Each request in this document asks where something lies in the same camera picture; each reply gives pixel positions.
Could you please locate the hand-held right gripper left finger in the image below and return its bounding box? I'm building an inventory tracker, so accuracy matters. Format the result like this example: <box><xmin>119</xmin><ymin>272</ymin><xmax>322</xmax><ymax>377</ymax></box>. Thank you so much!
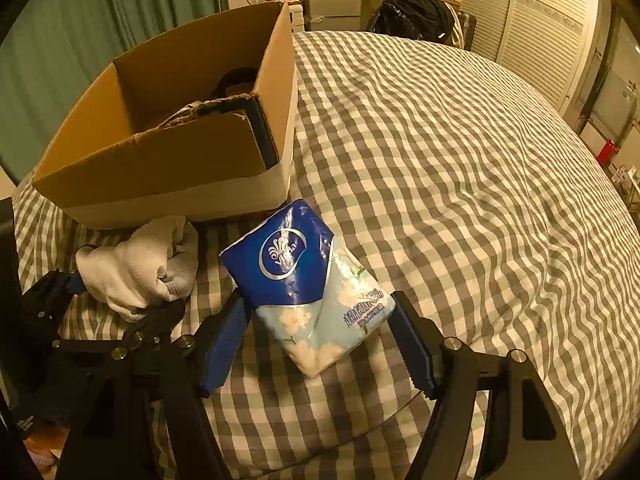
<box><xmin>55</xmin><ymin>290</ymin><xmax>251</xmax><ymax>480</ymax></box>

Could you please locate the grey checked blanket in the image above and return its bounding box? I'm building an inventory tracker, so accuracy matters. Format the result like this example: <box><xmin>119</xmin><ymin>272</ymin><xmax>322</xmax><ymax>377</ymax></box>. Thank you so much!
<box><xmin>10</xmin><ymin>30</ymin><xmax>640</xmax><ymax>480</ymax></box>

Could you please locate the white suitcase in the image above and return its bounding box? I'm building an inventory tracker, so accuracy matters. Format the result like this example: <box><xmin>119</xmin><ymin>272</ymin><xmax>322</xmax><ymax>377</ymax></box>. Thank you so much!
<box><xmin>287</xmin><ymin>0</ymin><xmax>306</xmax><ymax>33</ymax></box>

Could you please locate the white louvred wardrobe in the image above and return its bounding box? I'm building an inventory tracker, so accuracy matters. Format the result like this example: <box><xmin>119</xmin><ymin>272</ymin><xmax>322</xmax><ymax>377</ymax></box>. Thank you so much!
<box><xmin>462</xmin><ymin>0</ymin><xmax>613</xmax><ymax>116</ymax></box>

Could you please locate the brown cardboard box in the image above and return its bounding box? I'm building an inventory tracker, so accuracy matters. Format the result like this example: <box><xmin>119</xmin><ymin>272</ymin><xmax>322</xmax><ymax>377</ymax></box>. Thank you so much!
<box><xmin>32</xmin><ymin>0</ymin><xmax>299</xmax><ymax>231</ymax></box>

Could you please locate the white dressing table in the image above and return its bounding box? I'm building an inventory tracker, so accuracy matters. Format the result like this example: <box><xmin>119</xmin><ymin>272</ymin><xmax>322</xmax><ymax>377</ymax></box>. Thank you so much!
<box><xmin>360</xmin><ymin>0</ymin><xmax>396</xmax><ymax>28</ymax></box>

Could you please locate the white side table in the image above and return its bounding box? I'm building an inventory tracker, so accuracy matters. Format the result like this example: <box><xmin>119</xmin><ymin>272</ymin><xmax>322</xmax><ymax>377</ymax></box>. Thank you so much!
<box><xmin>607</xmin><ymin>162</ymin><xmax>640</xmax><ymax>203</ymax></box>

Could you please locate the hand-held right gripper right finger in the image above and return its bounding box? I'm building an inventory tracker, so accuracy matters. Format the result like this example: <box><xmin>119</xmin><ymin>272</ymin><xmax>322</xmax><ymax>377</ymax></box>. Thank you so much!
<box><xmin>392</xmin><ymin>290</ymin><xmax>583</xmax><ymax>480</ymax></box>

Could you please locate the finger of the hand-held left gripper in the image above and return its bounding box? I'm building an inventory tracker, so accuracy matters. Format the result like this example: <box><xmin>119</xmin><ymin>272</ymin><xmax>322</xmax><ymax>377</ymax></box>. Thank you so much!
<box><xmin>122</xmin><ymin>299</ymin><xmax>187</xmax><ymax>357</ymax></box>
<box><xmin>20</xmin><ymin>268</ymin><xmax>86</xmax><ymax>348</ymax></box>

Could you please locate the blue tissue pack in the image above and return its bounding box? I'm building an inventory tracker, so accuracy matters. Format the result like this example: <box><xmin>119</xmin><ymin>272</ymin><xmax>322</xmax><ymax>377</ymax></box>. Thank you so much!
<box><xmin>218</xmin><ymin>200</ymin><xmax>396</xmax><ymax>379</ymax></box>

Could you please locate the wide green curtain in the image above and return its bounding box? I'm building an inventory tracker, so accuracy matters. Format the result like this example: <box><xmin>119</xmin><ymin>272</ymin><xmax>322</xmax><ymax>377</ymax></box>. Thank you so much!
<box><xmin>0</xmin><ymin>0</ymin><xmax>228</xmax><ymax>171</ymax></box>

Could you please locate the white cloth glove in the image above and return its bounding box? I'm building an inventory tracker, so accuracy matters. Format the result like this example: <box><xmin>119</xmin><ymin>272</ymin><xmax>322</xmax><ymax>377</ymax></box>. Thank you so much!
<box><xmin>75</xmin><ymin>215</ymin><xmax>200</xmax><ymax>323</ymax></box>

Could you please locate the white appliance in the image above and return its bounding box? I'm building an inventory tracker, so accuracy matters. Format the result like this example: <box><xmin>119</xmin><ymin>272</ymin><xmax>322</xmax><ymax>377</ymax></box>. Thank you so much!
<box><xmin>580</xmin><ymin>67</ymin><xmax>640</xmax><ymax>156</ymax></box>

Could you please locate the black jacket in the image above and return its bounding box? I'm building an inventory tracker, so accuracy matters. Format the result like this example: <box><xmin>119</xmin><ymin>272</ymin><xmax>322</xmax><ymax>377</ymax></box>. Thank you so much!
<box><xmin>367</xmin><ymin>0</ymin><xmax>456</xmax><ymax>43</ymax></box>

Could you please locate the silver fridge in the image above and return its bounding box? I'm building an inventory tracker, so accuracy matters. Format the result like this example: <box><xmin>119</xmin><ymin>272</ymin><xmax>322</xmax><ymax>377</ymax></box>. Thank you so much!
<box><xmin>300</xmin><ymin>0</ymin><xmax>363</xmax><ymax>31</ymax></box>

